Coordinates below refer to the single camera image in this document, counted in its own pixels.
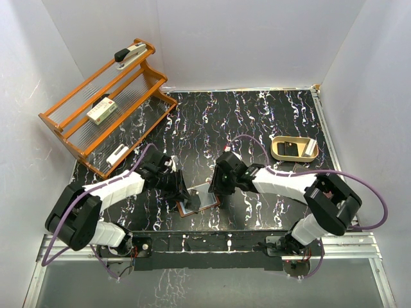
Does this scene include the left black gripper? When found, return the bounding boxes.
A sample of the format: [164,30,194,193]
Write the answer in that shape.
[155,169,190,202]

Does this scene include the brown leather card holder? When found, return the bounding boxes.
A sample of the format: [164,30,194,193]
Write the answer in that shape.
[177,182,220,218]

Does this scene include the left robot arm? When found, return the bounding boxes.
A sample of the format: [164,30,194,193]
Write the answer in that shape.
[45,150,190,256]

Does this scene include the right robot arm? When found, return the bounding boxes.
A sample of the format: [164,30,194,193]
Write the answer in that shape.
[209,151,362,255]

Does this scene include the black card in tray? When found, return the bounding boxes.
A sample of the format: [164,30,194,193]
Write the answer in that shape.
[277,142,299,157]

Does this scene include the silver card in tray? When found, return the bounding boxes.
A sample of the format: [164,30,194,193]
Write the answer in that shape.
[302,139,317,157]

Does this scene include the small white box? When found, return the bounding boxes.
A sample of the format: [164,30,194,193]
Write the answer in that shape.
[106,144,129,166]

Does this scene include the dark red picture book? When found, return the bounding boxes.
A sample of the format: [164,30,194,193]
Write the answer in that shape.
[292,164,311,173]

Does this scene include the beige oval tray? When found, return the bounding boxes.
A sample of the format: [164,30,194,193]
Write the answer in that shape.
[270,135,319,162]

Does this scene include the orange wooden shelf rack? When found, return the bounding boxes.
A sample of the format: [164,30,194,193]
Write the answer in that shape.
[39,38,177,179]

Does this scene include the white staples box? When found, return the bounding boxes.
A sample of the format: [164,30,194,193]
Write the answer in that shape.
[87,98,118,125]

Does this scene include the black and beige stapler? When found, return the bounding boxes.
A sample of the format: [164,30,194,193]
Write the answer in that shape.
[114,42,147,70]

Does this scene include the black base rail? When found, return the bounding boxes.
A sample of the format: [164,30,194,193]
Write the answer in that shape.
[97,230,322,273]

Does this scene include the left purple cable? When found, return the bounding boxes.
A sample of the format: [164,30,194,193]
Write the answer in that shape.
[40,143,161,283]

